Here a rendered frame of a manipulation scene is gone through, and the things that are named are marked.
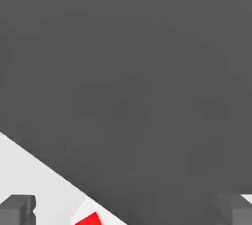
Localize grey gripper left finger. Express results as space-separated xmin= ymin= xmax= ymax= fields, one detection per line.
xmin=0 ymin=194 xmax=37 ymax=225

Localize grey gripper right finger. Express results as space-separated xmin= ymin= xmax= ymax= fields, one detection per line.
xmin=214 ymin=193 xmax=252 ymax=225

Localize small red cube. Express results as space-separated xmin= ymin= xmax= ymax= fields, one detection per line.
xmin=74 ymin=211 xmax=105 ymax=225

